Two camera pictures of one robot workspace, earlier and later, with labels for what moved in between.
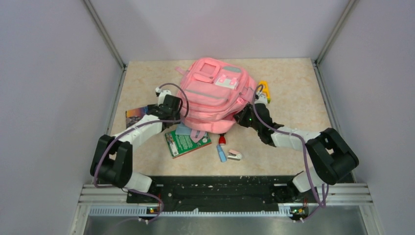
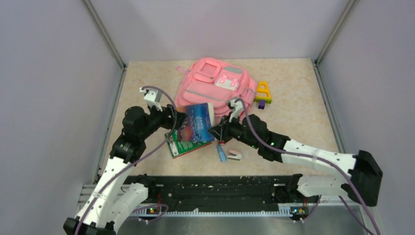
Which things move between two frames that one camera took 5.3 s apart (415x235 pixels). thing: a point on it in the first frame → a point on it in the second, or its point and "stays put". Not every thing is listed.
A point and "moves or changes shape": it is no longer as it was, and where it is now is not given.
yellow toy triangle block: x=263 y=88 stays put
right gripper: x=240 y=116 → x=221 y=131
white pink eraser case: x=234 y=155 stays put
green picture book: x=179 y=145 stays put
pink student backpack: x=213 y=91 stays put
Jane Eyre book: x=134 y=115 moves or changes shape
